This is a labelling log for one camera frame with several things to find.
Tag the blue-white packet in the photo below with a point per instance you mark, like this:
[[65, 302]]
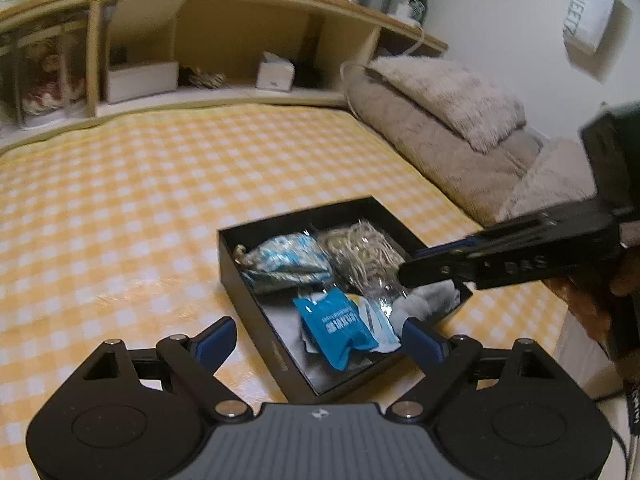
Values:
[[287, 260]]

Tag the wooden headboard shelf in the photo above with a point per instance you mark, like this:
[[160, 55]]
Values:
[[225, 30]]

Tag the clear bag of noodles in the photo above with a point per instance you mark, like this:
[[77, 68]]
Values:
[[357, 252]]

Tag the person's right hand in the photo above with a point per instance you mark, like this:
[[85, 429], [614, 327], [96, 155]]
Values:
[[585, 305]]

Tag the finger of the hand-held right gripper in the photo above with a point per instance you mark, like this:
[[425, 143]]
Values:
[[430, 270], [450, 248]]

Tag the black cardboard box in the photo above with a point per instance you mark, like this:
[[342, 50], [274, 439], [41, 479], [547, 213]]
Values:
[[285, 330]]

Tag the white open box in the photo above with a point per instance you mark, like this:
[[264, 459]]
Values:
[[140, 80]]

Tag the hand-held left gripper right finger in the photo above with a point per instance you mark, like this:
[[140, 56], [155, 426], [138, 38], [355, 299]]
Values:
[[417, 345]]

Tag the green glass bottle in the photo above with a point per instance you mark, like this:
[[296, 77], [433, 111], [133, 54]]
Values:
[[419, 0]]

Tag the small beige fluffy pillow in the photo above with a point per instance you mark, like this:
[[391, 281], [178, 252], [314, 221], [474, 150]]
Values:
[[555, 180]]

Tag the beige textured blanket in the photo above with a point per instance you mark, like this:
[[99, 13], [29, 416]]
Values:
[[425, 150]]

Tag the clear doll case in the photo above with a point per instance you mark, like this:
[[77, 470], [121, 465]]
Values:
[[45, 80]]

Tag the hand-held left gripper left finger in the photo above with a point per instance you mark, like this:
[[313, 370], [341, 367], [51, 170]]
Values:
[[222, 338]]

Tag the yellow checkered mat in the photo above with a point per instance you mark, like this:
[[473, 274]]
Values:
[[125, 210]]

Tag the white blue printed packet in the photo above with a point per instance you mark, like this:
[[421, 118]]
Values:
[[382, 330]]

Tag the white charger plug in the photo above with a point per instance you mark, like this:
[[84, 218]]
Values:
[[402, 11]]

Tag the white tissue box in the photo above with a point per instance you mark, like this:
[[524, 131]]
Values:
[[275, 75]]

